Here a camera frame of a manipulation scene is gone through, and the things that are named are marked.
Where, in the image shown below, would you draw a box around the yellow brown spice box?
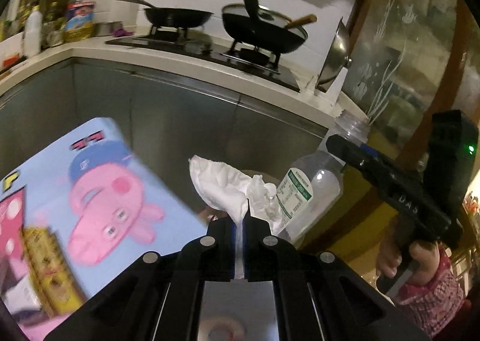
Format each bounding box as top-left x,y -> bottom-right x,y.
19,226 -> 87,318

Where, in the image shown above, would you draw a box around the clear plastic bottle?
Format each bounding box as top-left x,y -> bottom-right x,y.
274,110 -> 370,244

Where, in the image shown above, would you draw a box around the white tissue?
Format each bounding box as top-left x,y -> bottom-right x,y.
190,156 -> 281,234

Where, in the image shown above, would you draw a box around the grey kitchen cabinets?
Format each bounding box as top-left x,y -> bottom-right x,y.
1,59 -> 326,208

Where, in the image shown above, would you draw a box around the person right hand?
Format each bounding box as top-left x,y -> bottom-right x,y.
376,238 -> 442,288

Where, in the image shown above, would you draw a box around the blue cartoon pig tablecloth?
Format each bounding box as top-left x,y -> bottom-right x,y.
0,116 -> 208,341

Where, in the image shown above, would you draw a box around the steel wok lid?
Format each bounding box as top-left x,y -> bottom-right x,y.
315,19 -> 352,91

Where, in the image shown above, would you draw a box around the black wok with lid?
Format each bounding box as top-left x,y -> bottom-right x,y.
222,0 -> 317,54

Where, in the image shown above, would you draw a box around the gas stove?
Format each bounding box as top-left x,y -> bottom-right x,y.
107,27 -> 300,92

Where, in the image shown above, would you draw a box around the black frying pan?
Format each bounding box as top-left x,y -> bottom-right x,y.
117,0 -> 212,29

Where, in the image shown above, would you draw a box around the cooking oil bottle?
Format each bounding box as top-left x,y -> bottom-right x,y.
64,0 -> 95,43

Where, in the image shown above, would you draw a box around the white plastic jug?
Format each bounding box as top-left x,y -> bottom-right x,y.
24,5 -> 42,58

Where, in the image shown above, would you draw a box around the spice rack with bottles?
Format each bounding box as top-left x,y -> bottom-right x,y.
1,0 -> 92,57

